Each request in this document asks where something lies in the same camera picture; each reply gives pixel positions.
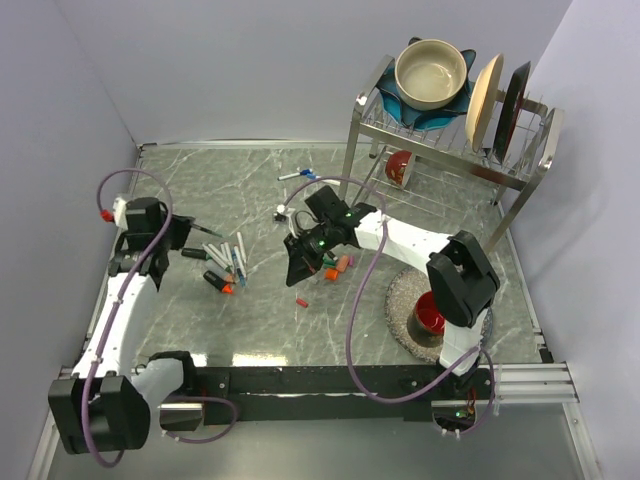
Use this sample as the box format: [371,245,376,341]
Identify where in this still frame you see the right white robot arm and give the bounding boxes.
[284,186,500,398]

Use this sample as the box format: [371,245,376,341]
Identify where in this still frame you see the green capped marker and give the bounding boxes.
[219,242,232,269]
[202,243,229,270]

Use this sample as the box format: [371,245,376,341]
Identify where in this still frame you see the dark blue pen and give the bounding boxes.
[232,245,247,287]

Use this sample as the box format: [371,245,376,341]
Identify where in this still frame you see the black base bar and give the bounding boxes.
[158,364,496,434]

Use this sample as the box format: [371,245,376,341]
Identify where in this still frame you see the teal star shaped plate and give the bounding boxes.
[376,37,476,131]

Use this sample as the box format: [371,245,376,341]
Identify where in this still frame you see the speckled grey plate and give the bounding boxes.
[383,264,495,365]

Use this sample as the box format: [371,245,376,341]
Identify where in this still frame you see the beige ceramic bowl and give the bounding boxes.
[394,39,468,111]

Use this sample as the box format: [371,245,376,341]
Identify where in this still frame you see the blue capped white marker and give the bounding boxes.
[299,169,322,180]

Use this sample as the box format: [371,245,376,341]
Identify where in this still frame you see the black plate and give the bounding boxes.
[492,61,531,164]

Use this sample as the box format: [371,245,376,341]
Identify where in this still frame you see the black green highlighter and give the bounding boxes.
[181,248,207,260]

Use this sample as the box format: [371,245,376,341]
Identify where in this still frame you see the small red bowl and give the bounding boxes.
[385,150,416,189]

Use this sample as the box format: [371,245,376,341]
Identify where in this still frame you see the black orange highlighter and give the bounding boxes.
[203,270,233,295]

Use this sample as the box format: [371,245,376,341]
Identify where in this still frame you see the red black mug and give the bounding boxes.
[407,291,445,347]

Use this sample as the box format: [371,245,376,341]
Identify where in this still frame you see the steel dish rack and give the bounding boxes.
[342,55,565,251]

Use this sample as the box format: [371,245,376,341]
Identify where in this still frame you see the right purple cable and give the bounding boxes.
[279,175,496,436]

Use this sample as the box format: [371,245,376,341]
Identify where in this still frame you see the orange highlighter cap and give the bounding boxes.
[325,269,339,281]

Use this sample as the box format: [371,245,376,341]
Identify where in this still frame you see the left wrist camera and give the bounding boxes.
[100,195,128,231]

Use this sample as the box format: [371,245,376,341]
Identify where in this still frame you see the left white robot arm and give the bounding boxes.
[48,196,199,455]

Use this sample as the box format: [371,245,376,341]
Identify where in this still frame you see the beige plate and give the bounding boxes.
[465,53,504,152]

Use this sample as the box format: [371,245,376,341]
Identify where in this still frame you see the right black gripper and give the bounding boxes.
[284,221,337,287]

